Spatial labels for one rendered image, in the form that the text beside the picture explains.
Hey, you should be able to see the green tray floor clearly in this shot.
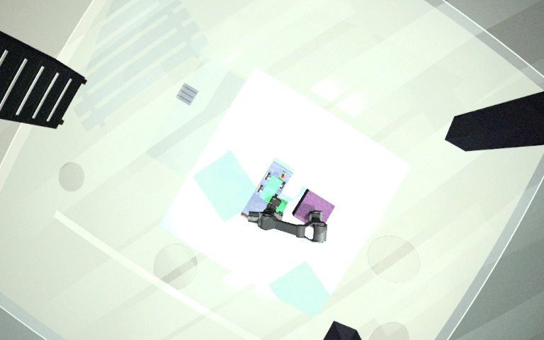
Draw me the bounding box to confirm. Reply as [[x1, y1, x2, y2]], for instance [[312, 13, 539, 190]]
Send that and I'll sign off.
[[276, 200, 286, 212]]

